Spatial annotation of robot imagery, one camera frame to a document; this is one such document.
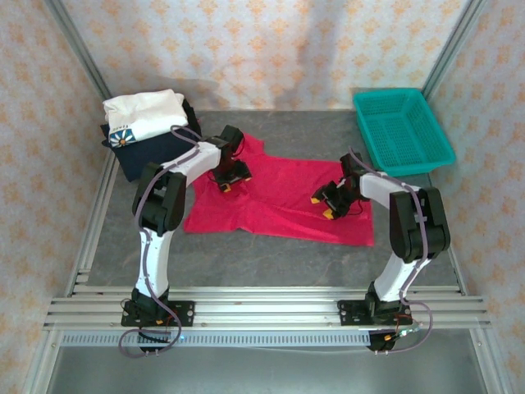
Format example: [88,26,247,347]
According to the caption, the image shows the red t-shirt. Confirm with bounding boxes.
[183,131,377,248]

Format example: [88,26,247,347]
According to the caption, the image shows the black folded t-shirt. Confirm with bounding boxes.
[180,98,204,143]

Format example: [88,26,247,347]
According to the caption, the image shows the navy folded t-shirt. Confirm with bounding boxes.
[100,122,203,183]

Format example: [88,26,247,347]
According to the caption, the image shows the teal plastic basket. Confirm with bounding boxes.
[352,88,458,178]

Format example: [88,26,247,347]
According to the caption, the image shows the white folded t-shirt daisy print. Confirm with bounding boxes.
[102,89,189,149]

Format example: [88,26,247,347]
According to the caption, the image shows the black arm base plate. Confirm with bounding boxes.
[336,299,416,328]
[121,300,195,328]

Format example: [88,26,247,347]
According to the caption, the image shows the aluminium frame cross beam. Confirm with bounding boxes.
[43,286,493,332]

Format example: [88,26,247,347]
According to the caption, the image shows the grey slotted cable duct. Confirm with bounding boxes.
[60,330,372,348]

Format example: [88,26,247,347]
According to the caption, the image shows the aluminium frame post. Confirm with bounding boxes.
[421,0,489,99]
[43,0,114,100]

